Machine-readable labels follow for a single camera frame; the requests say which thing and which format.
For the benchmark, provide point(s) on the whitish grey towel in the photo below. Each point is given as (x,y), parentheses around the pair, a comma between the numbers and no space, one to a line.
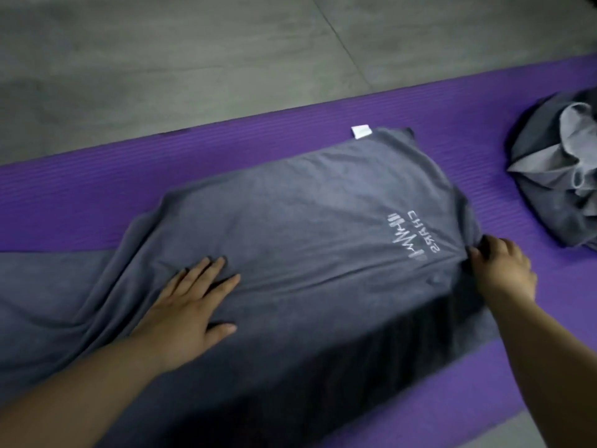
(550,163)

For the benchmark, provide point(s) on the dark grey tagged towel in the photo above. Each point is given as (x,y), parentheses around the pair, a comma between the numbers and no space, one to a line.
(303,219)

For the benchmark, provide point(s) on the person's right hand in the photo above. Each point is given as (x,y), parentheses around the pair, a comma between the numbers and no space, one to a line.
(508,275)

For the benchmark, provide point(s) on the purple yoga mat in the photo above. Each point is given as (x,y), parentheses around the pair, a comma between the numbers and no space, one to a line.
(93,195)

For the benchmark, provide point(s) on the person's left forearm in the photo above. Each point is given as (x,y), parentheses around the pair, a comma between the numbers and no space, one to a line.
(79,401)

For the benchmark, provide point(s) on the person's right forearm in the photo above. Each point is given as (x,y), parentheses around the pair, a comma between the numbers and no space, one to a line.
(555,368)

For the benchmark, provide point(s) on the person's left hand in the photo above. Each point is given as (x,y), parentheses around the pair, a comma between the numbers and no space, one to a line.
(186,317)

